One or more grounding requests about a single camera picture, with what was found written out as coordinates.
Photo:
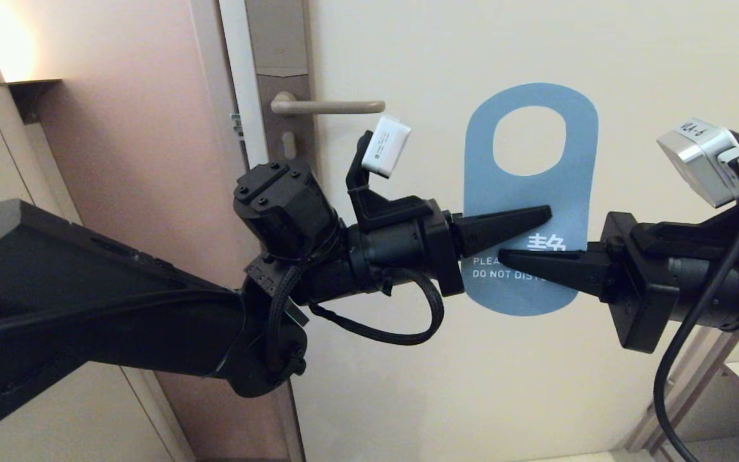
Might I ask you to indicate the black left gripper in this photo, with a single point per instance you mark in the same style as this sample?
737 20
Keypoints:
401 250

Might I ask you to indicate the beige door frame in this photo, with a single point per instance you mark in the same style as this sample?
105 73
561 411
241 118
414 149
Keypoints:
215 128

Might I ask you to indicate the metal door latch plate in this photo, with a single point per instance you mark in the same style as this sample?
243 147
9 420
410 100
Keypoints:
237 125

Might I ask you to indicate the white door hanger sign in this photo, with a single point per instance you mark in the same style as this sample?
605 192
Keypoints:
530 192

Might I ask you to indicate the dark wall lamp bracket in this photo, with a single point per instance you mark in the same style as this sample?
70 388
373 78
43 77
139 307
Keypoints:
29 96

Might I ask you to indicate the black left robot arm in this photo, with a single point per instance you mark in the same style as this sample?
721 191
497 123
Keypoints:
87 289

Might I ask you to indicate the small pale oblong object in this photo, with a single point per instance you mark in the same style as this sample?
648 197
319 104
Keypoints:
288 144

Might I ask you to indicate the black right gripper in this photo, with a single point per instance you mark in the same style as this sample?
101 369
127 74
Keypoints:
645 282

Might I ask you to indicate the white room door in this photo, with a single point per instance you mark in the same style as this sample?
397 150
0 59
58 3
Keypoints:
504 398

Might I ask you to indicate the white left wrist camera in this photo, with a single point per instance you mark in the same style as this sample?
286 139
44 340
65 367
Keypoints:
385 147

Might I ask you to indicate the brown metal lock plate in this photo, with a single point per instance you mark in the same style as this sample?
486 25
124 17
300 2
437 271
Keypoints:
280 38

